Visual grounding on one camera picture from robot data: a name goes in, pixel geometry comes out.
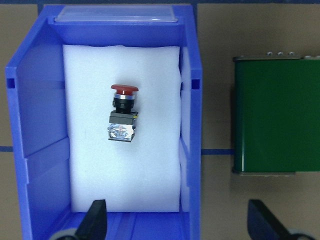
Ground white foam pad source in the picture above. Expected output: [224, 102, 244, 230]
[63, 45, 181, 212]

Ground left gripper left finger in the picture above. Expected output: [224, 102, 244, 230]
[75, 199, 108, 240]

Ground blue source bin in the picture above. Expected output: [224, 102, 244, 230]
[5, 4, 202, 240]

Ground green conveyor belt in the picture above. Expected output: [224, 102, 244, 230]
[233, 52, 320, 176]

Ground red push button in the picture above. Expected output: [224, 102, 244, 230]
[107, 84, 139, 143]

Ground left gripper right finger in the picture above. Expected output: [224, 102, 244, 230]
[247, 199, 291, 240]

